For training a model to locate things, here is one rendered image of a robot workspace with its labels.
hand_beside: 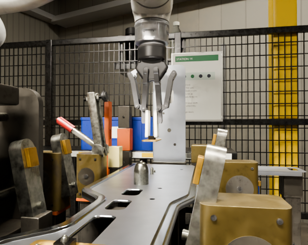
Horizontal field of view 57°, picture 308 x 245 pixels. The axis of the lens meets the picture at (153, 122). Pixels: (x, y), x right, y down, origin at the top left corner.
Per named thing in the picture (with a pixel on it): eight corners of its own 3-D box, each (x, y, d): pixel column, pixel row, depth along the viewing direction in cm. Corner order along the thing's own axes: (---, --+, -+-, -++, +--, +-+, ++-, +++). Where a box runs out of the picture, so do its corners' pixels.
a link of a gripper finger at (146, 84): (149, 67, 72) (143, 66, 72) (145, 111, 72) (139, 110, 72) (152, 69, 76) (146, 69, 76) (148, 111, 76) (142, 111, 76)
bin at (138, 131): (154, 150, 110) (154, 116, 110) (79, 149, 114) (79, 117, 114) (159, 147, 126) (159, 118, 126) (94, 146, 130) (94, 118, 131)
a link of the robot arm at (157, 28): (167, 16, 69) (167, 41, 69) (171, 28, 78) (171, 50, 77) (130, 19, 70) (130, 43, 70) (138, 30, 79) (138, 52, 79)
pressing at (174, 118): (185, 162, 98) (185, 64, 99) (153, 161, 100) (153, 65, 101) (185, 161, 99) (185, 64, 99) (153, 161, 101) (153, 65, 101)
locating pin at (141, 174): (147, 193, 59) (147, 161, 59) (132, 192, 60) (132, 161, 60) (150, 189, 62) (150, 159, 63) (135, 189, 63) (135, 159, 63)
